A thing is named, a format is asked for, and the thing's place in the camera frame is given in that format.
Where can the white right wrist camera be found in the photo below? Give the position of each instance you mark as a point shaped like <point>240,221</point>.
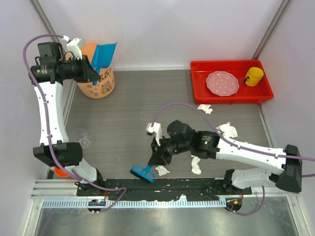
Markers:
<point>156,130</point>

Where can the orange plastic bowl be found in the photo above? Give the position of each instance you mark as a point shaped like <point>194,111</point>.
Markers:
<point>60,173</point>

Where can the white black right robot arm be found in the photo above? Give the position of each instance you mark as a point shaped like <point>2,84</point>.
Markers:
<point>271,166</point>

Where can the blue plastic dustpan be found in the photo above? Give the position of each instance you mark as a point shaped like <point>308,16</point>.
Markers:
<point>103,56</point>

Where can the pink dotted plate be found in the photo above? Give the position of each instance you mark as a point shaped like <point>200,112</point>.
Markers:
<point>222,83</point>

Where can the peach plastic waste bin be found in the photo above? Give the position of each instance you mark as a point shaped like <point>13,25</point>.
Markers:
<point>106,83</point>

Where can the yellow mug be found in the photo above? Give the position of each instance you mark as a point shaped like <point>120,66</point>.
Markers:
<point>253,76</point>

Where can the clear plastic cup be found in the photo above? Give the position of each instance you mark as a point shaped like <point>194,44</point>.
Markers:
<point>81,136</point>

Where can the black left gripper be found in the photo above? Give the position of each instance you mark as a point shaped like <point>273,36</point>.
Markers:
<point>88,73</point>

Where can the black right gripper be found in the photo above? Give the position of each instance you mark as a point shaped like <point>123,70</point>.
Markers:
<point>159,155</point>

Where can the long paper scrap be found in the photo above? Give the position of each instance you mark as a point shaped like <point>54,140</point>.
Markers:
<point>195,168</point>

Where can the blue hand brush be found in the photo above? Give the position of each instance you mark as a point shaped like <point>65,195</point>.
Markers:
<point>144,173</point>

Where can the red plastic tray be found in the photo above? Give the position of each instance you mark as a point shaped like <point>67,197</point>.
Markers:
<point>200,70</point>

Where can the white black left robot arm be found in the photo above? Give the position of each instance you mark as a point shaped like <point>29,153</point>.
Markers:
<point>55,148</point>

